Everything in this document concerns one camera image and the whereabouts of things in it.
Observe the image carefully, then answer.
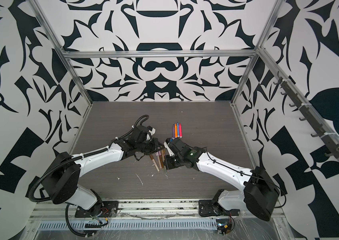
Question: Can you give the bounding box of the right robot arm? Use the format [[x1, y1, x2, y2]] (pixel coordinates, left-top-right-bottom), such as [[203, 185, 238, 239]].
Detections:
[[164, 138, 283, 222]]

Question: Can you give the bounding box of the orange highlighter pen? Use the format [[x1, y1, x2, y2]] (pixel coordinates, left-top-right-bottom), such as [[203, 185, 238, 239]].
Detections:
[[174, 124, 178, 138]]

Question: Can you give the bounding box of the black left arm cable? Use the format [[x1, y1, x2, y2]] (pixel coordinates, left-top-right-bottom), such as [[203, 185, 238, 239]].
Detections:
[[65, 203, 109, 238]]

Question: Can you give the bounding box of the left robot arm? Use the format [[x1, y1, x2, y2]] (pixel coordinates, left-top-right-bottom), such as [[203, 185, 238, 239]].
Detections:
[[28, 115, 162, 215]]

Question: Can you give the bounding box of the white cable duct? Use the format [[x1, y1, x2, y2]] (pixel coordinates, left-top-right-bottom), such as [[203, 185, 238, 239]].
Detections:
[[37, 218, 218, 231]]

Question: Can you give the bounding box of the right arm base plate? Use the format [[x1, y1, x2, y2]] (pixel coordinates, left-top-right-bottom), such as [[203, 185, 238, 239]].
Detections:
[[198, 200, 230, 218]]

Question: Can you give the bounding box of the pink highlighter pen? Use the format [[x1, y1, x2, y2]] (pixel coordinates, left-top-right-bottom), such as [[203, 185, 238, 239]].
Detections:
[[179, 123, 183, 138]]

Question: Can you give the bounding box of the light pink cap pen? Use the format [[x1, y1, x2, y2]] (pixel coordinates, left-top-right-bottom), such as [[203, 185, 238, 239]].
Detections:
[[155, 152, 163, 169]]

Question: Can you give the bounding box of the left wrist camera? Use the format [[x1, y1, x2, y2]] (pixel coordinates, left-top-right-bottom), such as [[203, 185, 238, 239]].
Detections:
[[147, 126, 155, 135]]

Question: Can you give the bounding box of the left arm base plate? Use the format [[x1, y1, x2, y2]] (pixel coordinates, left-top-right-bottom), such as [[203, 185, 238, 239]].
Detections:
[[74, 201, 119, 218]]

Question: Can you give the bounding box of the purple marker pen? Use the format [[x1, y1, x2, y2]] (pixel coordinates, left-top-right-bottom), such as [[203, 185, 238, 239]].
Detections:
[[172, 125, 177, 139]]

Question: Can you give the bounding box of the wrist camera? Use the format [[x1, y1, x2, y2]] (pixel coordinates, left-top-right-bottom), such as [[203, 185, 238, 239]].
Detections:
[[147, 126, 155, 135], [163, 141, 175, 157]]

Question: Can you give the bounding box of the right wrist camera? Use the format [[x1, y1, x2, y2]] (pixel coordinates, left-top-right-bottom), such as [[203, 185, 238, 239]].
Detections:
[[163, 141, 175, 157]]

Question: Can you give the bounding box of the pink cap brown pen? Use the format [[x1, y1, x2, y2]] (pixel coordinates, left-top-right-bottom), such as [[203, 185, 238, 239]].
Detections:
[[158, 151, 164, 169]]

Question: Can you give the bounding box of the aluminium front rail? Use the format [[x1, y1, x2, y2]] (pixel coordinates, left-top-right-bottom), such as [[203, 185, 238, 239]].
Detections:
[[28, 196, 286, 223]]

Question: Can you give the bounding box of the blue highlighter pen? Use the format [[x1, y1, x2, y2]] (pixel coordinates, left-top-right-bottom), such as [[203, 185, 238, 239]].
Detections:
[[176, 123, 180, 138]]

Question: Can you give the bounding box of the green circuit board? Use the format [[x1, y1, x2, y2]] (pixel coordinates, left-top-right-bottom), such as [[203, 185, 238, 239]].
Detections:
[[217, 218, 236, 235]]

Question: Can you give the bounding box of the gold brown pen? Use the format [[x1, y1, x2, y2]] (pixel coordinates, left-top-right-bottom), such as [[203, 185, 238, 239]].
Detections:
[[160, 149, 165, 165]]

